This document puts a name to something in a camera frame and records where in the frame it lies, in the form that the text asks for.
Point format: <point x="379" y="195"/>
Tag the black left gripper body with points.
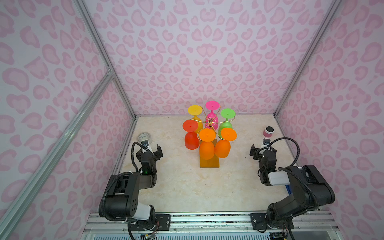
<point x="149" y="154"/>

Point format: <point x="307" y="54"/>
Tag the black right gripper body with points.
<point x="264" y="153"/>

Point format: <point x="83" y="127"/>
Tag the orange wine glass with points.
<point x="207" y="148"/>
<point x="223" y="146"/>

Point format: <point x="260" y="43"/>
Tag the orange wine glass front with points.
<point x="207" y="148"/>

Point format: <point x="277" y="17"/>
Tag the green wine glass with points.
<point x="228" y="115"/>

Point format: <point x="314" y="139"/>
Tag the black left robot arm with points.
<point x="120" y="200"/>

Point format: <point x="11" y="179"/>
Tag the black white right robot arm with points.
<point x="308" y="190"/>

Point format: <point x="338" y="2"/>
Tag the red wine glass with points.
<point x="191" y="140"/>

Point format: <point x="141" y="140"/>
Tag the pink wine glass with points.
<point x="212" y="118"/>

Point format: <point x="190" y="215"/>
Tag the yellow wine glass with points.
<point x="195" y="111"/>

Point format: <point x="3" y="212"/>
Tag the clear tape roll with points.
<point x="145" y="136"/>

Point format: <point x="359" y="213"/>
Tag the pink jar black lid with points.
<point x="268" y="132"/>

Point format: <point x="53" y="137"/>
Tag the blue box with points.
<point x="288" y="188"/>

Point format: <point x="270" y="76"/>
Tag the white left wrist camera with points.
<point x="146" y="146"/>

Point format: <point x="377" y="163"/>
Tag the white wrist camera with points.
<point x="266" y="143"/>
<point x="146" y="146"/>

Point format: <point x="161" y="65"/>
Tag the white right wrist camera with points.
<point x="266" y="143"/>

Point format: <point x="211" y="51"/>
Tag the gold wire glass rack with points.
<point x="203" y="116"/>

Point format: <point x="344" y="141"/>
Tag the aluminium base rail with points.
<point x="318" y="225"/>

